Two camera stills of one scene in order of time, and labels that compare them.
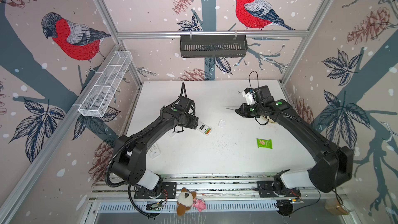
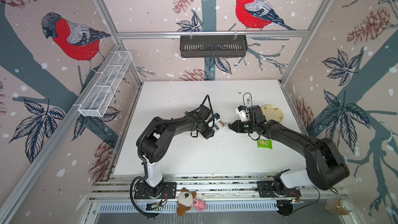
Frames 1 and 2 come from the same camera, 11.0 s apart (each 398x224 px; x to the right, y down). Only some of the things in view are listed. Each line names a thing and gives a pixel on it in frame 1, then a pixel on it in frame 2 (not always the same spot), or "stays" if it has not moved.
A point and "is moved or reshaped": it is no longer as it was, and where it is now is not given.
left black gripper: (194, 123) -> (209, 134)
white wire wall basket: (100, 96) stays
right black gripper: (243, 110) -> (238, 127)
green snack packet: (262, 143) stays
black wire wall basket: (213, 47) stays
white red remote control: (204, 128) is moved or reshaped
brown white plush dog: (185, 201) stays
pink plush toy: (199, 205) stays
